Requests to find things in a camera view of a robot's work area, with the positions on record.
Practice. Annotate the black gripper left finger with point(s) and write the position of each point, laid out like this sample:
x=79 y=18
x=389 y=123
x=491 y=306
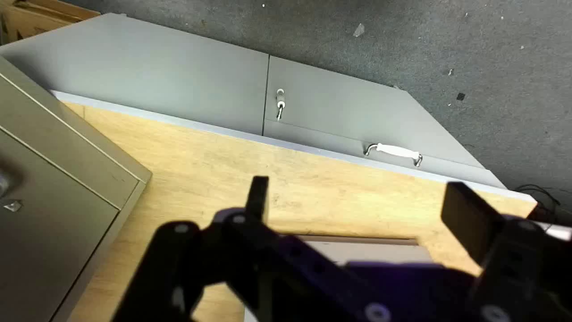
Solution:
x=258 y=197

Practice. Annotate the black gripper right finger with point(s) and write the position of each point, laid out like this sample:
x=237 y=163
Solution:
x=471 y=220

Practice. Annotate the beige filing cabinet drawer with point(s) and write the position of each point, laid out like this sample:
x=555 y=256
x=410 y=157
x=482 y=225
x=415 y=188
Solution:
x=42 y=238

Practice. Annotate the gray flat board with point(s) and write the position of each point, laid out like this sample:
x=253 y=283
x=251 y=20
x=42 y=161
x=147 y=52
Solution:
x=369 y=250

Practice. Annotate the tall two-door storage cabinet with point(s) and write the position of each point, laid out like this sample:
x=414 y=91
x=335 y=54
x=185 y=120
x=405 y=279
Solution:
x=179 y=77

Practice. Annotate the beige metal filing cabinet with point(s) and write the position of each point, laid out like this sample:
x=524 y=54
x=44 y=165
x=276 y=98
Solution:
x=72 y=148

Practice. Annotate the brown cardboard box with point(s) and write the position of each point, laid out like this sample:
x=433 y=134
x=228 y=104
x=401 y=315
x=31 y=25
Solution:
x=36 y=14

